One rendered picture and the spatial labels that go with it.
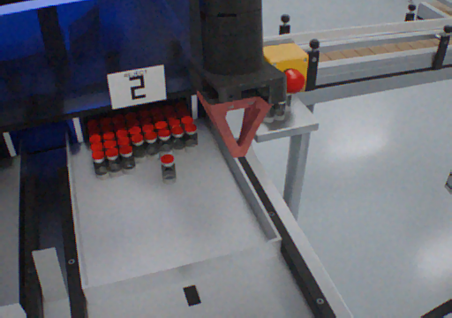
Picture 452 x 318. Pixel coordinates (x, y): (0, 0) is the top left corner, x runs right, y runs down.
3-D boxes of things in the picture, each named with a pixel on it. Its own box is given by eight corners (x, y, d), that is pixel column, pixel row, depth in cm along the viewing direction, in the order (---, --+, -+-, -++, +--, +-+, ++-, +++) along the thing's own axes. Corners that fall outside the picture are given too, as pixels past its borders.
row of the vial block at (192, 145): (94, 164, 74) (89, 143, 71) (196, 143, 78) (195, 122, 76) (95, 173, 72) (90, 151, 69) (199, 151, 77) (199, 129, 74)
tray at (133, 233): (69, 145, 78) (65, 130, 76) (206, 117, 85) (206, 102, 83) (88, 304, 53) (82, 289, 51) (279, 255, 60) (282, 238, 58)
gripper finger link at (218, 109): (251, 131, 52) (248, 53, 48) (277, 159, 46) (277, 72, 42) (194, 143, 50) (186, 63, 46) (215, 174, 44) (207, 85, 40)
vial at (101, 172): (95, 173, 72) (90, 151, 69) (109, 170, 73) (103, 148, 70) (97, 182, 71) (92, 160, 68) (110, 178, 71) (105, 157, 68)
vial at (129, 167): (122, 167, 73) (117, 146, 71) (135, 164, 74) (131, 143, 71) (124, 176, 72) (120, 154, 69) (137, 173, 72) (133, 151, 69)
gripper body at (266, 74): (245, 64, 48) (243, -4, 45) (289, 95, 40) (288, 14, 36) (188, 73, 47) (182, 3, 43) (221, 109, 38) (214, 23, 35)
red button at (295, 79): (274, 87, 76) (276, 65, 73) (296, 83, 77) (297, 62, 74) (284, 97, 73) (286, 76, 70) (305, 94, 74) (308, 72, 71)
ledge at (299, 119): (231, 103, 92) (231, 95, 91) (288, 93, 95) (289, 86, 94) (256, 143, 82) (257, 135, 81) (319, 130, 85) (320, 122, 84)
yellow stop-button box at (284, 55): (252, 78, 81) (253, 41, 76) (288, 72, 83) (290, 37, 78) (268, 99, 75) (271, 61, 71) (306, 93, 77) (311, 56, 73)
